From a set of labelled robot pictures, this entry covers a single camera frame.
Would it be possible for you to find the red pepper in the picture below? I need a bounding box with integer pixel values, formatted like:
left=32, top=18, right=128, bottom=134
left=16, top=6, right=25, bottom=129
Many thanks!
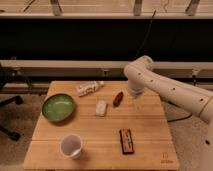
left=113, top=92, right=123, bottom=107

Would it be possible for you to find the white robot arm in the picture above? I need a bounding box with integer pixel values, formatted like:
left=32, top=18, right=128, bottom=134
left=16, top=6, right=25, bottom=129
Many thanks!
left=123, top=56, right=213, bottom=171

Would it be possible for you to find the green ceramic bowl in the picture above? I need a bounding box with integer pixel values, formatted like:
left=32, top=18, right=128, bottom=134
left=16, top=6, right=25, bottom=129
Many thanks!
left=42, top=93, right=76, bottom=122

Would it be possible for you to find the white plastic bottle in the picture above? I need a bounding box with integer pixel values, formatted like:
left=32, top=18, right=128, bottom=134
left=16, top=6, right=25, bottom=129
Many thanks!
left=76, top=81, right=105, bottom=97

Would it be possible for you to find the black red candy box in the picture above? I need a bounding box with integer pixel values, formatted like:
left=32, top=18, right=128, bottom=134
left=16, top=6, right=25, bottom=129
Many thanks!
left=119, top=129, right=134, bottom=155

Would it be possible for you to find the black office chair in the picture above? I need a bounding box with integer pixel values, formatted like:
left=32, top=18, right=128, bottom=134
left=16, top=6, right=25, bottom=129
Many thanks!
left=0, top=64, right=23, bottom=141

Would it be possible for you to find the black hanging cable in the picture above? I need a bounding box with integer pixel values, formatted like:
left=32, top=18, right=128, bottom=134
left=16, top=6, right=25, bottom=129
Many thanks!
left=133, top=9, right=157, bottom=62

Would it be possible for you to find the black floor cable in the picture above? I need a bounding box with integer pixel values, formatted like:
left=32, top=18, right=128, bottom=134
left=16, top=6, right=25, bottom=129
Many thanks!
left=167, top=113, right=194, bottom=123

